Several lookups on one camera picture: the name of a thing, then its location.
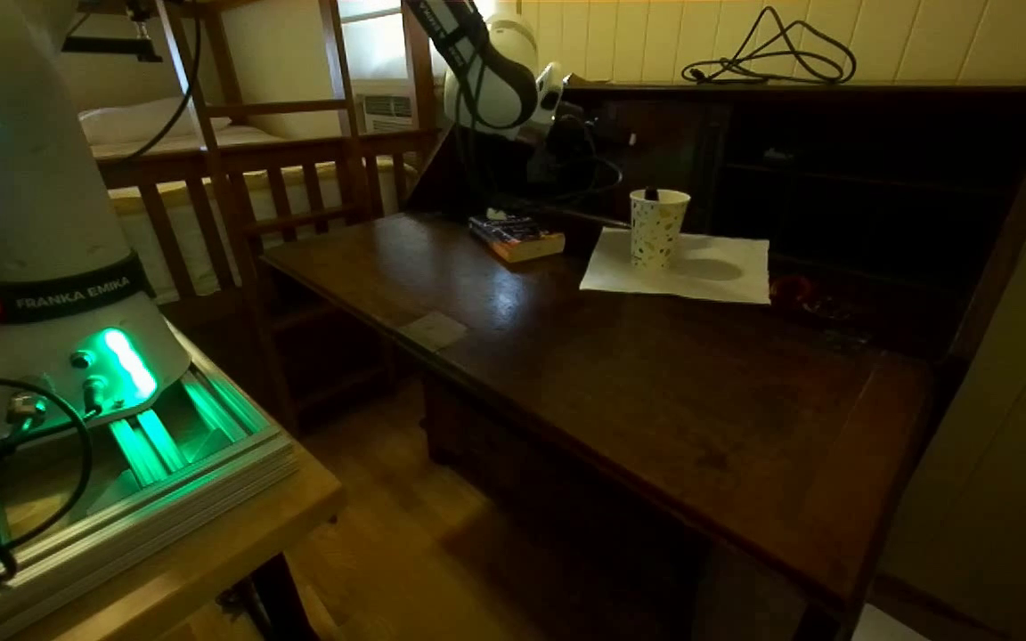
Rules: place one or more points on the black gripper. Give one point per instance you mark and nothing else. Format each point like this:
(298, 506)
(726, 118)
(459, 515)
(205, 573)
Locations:
(565, 162)

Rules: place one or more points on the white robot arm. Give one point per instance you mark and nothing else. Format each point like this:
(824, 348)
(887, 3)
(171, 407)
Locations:
(77, 320)

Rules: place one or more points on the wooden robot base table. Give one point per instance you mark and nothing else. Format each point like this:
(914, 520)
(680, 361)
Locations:
(238, 549)

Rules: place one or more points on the colourful box on desk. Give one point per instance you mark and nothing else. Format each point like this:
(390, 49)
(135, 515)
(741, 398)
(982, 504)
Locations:
(514, 240)

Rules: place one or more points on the small paper label on desk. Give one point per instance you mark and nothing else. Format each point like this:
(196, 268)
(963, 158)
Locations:
(431, 328)

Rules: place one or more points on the dark wooden secretary desk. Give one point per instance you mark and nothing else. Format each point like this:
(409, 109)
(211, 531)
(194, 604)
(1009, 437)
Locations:
(671, 424)

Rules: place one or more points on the spotted paper cup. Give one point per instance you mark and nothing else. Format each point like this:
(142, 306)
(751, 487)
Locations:
(655, 220)

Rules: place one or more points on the white paper napkin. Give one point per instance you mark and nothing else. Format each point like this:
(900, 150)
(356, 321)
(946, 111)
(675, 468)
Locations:
(709, 268)

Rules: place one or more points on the wooden slatted crib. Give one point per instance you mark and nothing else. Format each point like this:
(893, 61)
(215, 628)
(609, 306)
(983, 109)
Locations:
(218, 215)

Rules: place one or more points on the aluminium robot mounting plate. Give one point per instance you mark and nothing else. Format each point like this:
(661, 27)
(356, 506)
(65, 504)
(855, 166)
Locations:
(92, 487)

